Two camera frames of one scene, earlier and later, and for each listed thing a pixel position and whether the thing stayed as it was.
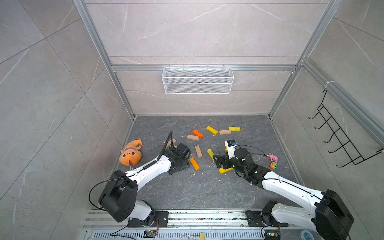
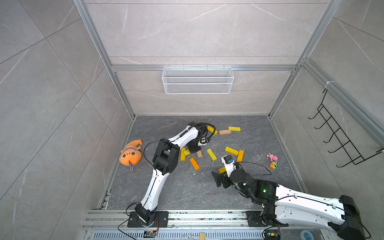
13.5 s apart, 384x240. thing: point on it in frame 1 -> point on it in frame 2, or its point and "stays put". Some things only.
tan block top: x=223 y=132 stays put
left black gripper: x=186 y=165 -> x=194 y=150
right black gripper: x=225 y=158 -> x=217 y=178
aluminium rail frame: x=209 y=225 stays put
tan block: x=198 y=151 stays put
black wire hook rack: x=354 y=156 stays put
